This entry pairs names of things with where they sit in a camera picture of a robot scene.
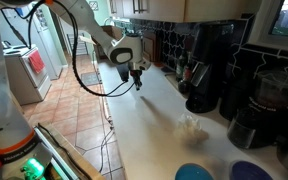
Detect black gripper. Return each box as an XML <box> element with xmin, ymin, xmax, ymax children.
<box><xmin>127</xmin><ymin>59</ymin><xmax>152</xmax><ymax>92</ymax></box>

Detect wooden tray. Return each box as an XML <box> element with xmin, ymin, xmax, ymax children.
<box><xmin>164</xmin><ymin>71</ymin><xmax>186</xmax><ymax>92</ymax></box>

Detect large dark wooden cutting board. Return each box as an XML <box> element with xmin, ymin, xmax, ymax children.
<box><xmin>141</xmin><ymin>30</ymin><xmax>159</xmax><ymax>63</ymax></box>

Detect grey floor mat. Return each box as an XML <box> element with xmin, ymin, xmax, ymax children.
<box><xmin>79</xmin><ymin>71</ymin><xmax>102</xmax><ymax>89</ymax></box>

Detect dark bottle with red label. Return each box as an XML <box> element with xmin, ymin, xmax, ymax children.
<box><xmin>177</xmin><ymin>64</ymin><xmax>194</xmax><ymax>95</ymax></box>

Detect crumpled white cloth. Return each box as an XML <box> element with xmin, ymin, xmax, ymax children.
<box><xmin>172</xmin><ymin>113</ymin><xmax>210</xmax><ymax>147</ymax></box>

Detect tall black coffee maker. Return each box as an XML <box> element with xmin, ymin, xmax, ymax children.
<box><xmin>184</xmin><ymin>22</ymin><xmax>236</xmax><ymax>114</ymax></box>

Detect wooden upper cabinets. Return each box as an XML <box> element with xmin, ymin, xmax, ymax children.
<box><xmin>108</xmin><ymin>0</ymin><xmax>262</xmax><ymax>24</ymax></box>

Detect wooden robot platform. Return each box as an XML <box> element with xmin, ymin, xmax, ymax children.
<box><xmin>33</xmin><ymin>123</ymin><xmax>107</xmax><ymax>180</ymax></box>

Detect white fridge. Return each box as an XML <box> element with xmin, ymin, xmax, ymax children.
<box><xmin>0</xmin><ymin>3</ymin><xmax>64</xmax><ymax>81</ymax></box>

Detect red towel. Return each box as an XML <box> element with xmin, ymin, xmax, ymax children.
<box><xmin>27</xmin><ymin>49</ymin><xmax>46</xmax><ymax>75</ymax></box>

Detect teal blue bowl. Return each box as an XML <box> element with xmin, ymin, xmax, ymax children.
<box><xmin>173</xmin><ymin>162</ymin><xmax>215</xmax><ymax>180</ymax></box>

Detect dark purple bowl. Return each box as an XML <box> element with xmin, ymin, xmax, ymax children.
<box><xmin>228</xmin><ymin>159</ymin><xmax>275</xmax><ymax>180</ymax></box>

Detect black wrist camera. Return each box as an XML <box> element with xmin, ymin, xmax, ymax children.
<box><xmin>115</xmin><ymin>62</ymin><xmax>131</xmax><ymax>83</ymax></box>

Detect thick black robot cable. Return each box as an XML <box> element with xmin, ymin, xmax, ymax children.
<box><xmin>0</xmin><ymin>0</ymin><xmax>137</xmax><ymax>99</ymax></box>

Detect thin cable on floor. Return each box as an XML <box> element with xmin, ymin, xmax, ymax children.
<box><xmin>98</xmin><ymin>83</ymin><xmax>115</xmax><ymax>174</ymax></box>

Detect framed wall picture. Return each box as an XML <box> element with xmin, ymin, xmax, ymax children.
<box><xmin>88</xmin><ymin>0</ymin><xmax>99</xmax><ymax>12</ymax></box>

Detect thin black power cable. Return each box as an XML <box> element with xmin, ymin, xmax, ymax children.
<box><xmin>37</xmin><ymin>123</ymin><xmax>92</xmax><ymax>180</ymax></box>

